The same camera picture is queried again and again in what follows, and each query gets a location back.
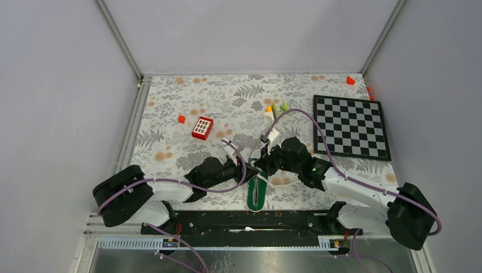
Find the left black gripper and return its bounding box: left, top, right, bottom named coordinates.
left=205, top=155, right=259, bottom=189

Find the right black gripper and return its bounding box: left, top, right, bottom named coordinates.
left=254, top=141, right=301, bottom=176

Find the white shoelace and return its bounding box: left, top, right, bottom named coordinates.
left=245, top=148, right=298, bottom=187

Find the green white sneaker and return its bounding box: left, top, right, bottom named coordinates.
left=247, top=172, right=268, bottom=213

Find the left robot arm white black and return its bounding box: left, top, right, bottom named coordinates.
left=92, top=157, right=259, bottom=234

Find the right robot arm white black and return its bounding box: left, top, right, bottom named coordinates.
left=254, top=137, right=437, bottom=250

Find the red white brick block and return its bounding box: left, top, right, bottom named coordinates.
left=192, top=117, right=214, bottom=140

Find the lime green block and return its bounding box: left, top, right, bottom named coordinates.
left=280, top=102, right=290, bottom=113

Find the floral patterned table mat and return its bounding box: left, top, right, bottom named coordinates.
left=130, top=73, right=398, bottom=210

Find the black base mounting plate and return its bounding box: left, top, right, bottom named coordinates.
left=140, top=210, right=356, bottom=247

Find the black white checkerboard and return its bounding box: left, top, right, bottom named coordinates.
left=313, top=95, right=392, bottom=161

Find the red block far corner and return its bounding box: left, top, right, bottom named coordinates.
left=346, top=76, right=356, bottom=85

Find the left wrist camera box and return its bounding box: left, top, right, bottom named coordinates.
left=224, top=141, right=242, bottom=166

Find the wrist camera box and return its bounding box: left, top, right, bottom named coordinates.
left=224, top=141, right=242, bottom=166
left=260, top=127, right=280, bottom=154

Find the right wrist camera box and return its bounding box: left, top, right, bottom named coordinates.
left=260, top=127, right=280, bottom=154

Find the red block at wall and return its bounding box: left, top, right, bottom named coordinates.
left=367, top=87, right=374, bottom=101

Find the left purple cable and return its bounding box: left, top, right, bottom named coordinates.
left=96, top=139, right=247, bottom=273

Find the purple cable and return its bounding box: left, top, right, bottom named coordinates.
left=96, top=139, right=247, bottom=273
left=260, top=109, right=443, bottom=273

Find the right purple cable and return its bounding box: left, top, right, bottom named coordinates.
left=260, top=109, right=443, bottom=273

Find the left aluminium corner post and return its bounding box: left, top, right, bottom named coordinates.
left=94, top=0, right=143, bottom=82

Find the aluminium corner post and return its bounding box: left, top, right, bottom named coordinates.
left=360, top=0, right=408, bottom=77
left=94, top=0, right=143, bottom=82

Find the aluminium frame rail front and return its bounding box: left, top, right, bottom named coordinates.
left=81, top=212, right=422, bottom=253

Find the right aluminium corner post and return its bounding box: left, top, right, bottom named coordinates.
left=360, top=0, right=408, bottom=77

